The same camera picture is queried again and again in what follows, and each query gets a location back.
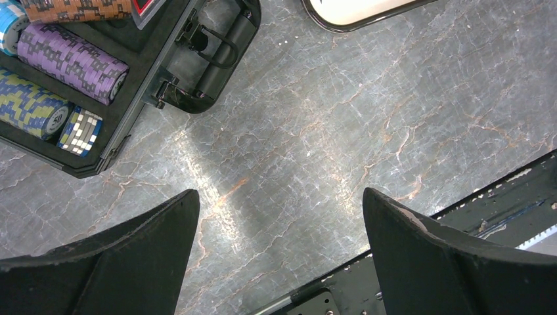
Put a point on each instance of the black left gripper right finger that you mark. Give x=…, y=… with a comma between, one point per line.
x=426, y=267

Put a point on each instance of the blue yellow poker chip stack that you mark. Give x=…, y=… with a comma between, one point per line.
x=30, y=107

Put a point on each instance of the blue white poker chip stack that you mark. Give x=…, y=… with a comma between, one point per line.
x=80, y=132

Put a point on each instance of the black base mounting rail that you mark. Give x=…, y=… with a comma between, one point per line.
x=517, y=211

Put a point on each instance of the black poker chip case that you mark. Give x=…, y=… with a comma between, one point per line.
x=173, y=59

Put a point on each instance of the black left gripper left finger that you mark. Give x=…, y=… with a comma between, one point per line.
x=135, y=267

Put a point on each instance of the strawberry pattern white tray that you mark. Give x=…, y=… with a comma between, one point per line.
x=346, y=16

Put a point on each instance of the purple poker chip stack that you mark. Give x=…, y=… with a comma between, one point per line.
x=72, y=60

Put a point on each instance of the orange poker chip stack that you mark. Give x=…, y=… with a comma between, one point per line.
x=63, y=11

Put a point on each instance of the light blue poker chip stack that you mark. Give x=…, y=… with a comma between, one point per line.
x=13, y=22

